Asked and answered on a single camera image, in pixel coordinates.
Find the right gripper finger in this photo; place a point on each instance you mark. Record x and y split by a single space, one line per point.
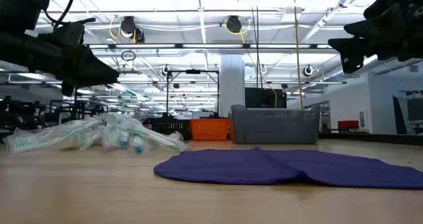
353 50
386 19

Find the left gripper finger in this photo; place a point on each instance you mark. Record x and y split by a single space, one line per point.
86 68
66 34

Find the black background workstations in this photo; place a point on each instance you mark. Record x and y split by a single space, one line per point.
20 113

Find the red box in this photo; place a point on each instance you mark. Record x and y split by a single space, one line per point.
348 124

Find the wrapped blue toothbrush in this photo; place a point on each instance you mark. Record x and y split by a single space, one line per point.
123 141
138 147

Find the wrapped green bristle toothbrush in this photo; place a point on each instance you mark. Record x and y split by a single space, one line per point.
26 141

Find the black plastic basket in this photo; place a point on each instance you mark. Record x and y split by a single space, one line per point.
168 126

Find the black monitor screen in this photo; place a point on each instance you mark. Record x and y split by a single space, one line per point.
264 98

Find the wrapped long green toothbrush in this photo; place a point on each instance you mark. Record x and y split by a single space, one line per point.
158 139

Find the grey plastic basket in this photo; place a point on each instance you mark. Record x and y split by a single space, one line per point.
274 125

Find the white building pillar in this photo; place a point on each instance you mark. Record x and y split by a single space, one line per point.
231 85

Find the orange plastic basket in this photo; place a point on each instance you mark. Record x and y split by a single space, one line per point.
209 129

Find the purple knitted cloth mat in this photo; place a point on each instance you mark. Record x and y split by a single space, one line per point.
264 168

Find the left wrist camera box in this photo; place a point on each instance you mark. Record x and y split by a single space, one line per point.
20 6

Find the dark wall panel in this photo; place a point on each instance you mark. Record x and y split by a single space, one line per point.
401 118

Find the black table edge rail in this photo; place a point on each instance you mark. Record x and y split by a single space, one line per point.
380 138

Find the black metal frame stand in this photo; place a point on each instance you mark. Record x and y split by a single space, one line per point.
193 71

